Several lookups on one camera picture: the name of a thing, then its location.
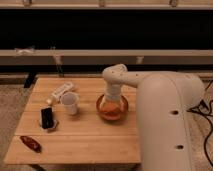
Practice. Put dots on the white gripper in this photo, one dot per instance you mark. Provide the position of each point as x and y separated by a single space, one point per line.
112 98

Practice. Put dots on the orange ceramic bowl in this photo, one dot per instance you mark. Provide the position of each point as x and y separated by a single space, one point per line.
112 110

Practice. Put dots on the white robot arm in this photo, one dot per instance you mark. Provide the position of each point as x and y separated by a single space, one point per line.
162 101

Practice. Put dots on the small round saucer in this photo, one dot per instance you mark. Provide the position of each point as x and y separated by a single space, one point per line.
48 125

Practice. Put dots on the white plastic cup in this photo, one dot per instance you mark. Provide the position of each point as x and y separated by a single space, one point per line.
70 101

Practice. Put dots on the black rectangular object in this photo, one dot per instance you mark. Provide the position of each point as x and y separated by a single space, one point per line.
46 114

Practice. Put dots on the dark red snack packet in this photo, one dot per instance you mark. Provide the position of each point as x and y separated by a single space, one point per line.
31 143

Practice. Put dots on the white horizontal rail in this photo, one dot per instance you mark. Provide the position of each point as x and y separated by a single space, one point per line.
89 57

